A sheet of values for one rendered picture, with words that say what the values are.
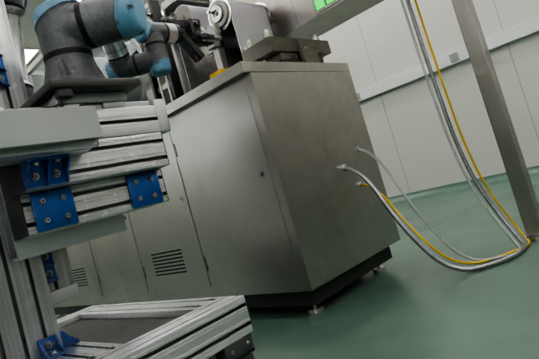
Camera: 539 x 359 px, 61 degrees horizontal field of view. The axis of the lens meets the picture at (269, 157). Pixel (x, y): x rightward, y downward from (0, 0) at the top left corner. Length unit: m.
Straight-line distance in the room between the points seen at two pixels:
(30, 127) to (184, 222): 1.12
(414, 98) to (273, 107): 2.96
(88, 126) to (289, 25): 1.42
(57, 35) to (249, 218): 0.88
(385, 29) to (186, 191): 3.12
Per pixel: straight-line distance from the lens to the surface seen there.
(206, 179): 1.82
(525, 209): 2.00
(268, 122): 1.57
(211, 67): 2.40
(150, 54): 1.69
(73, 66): 1.20
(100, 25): 1.22
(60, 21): 1.25
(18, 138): 0.96
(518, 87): 4.18
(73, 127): 1.00
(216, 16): 2.09
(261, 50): 1.87
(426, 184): 4.52
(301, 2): 2.22
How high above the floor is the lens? 0.46
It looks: 4 degrees up
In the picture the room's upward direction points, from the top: 16 degrees counter-clockwise
